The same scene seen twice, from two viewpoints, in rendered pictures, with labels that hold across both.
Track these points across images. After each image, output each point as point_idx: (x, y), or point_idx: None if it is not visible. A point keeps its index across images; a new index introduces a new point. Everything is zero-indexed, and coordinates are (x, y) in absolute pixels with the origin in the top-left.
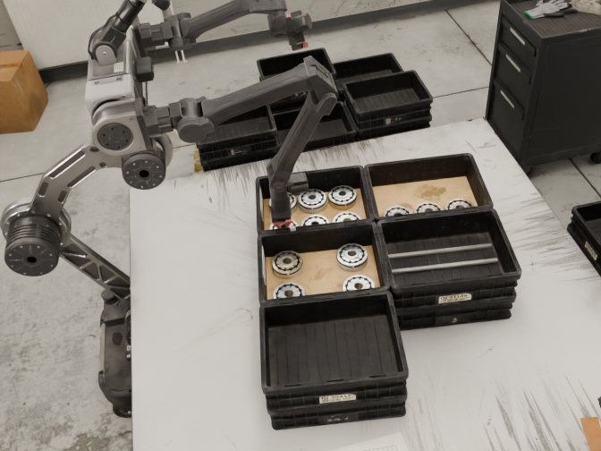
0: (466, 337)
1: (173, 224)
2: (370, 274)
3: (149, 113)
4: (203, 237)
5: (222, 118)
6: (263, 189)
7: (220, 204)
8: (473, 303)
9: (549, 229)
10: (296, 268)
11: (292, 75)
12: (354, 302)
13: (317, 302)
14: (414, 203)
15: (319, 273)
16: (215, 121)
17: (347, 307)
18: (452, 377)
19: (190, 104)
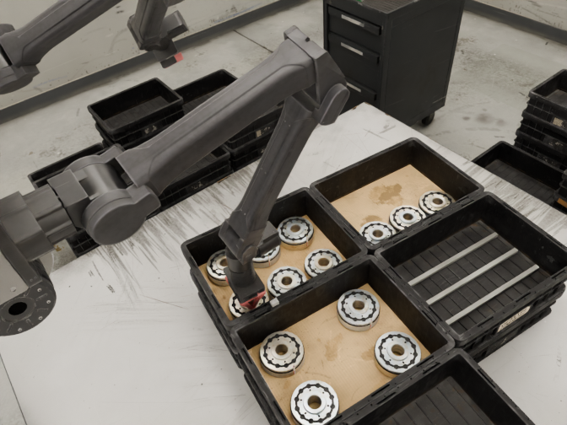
0: (524, 356)
1: (72, 342)
2: (392, 324)
3: (14, 212)
4: (125, 346)
5: (168, 178)
6: (192, 255)
7: (127, 290)
8: (530, 314)
9: (507, 195)
10: (299, 355)
11: (278, 65)
12: (421, 382)
13: (378, 407)
14: (379, 212)
15: (329, 348)
16: (156, 187)
17: (411, 392)
18: (549, 418)
19: (94, 169)
